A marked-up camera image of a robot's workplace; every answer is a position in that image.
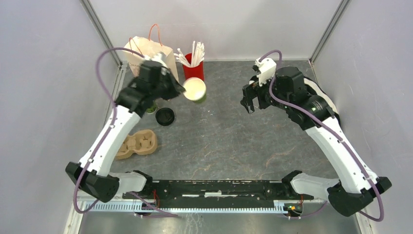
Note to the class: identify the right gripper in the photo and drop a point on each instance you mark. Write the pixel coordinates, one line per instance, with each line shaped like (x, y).
(251, 90)

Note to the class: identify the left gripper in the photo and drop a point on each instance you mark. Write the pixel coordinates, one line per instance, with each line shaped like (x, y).
(177, 89)

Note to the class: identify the green paper coffee cup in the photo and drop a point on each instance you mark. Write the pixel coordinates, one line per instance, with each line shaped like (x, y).
(195, 90)

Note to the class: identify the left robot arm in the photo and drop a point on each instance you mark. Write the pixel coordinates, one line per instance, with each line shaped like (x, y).
(92, 172)

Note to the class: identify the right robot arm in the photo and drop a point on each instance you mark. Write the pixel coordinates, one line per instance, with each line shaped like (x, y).
(305, 103)

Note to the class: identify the brown paper takeout bag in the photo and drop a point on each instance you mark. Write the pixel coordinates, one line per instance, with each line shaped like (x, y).
(148, 49)

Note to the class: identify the stack of paper cups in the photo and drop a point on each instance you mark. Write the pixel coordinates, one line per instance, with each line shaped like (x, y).
(153, 108)

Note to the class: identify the red cup holder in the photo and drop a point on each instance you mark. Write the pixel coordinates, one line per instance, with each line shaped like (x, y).
(194, 72)

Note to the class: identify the stack of black lids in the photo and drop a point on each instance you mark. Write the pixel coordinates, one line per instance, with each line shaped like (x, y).
(165, 116)

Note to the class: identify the white wrapped straws bundle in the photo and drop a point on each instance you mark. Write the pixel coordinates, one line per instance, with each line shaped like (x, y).
(197, 55)

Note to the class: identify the cardboard cup carrier tray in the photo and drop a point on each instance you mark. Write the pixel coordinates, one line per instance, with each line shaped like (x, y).
(142, 143)

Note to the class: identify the black white striped cloth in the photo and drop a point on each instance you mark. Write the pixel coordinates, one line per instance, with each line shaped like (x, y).
(314, 89)

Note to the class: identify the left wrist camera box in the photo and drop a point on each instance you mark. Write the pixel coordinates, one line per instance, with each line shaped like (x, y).
(160, 58)

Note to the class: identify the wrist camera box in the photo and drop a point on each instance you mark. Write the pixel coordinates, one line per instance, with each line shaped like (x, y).
(160, 58)
(265, 69)

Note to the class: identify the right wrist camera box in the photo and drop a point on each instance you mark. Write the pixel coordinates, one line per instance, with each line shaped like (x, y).
(265, 69)

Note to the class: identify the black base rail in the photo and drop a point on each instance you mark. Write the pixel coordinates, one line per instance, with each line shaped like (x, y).
(219, 193)

